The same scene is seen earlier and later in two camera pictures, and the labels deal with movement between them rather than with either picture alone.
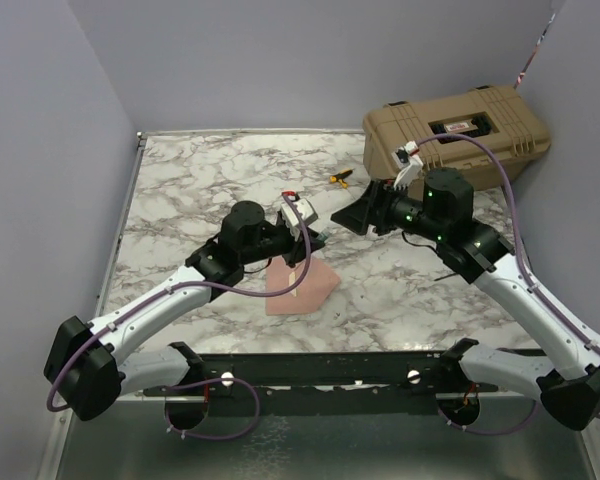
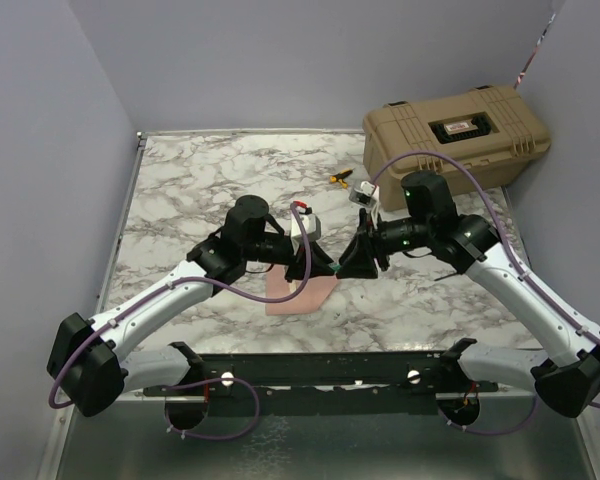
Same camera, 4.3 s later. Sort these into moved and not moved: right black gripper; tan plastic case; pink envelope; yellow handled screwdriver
Moved: right black gripper
Not moved: tan plastic case; yellow handled screwdriver; pink envelope
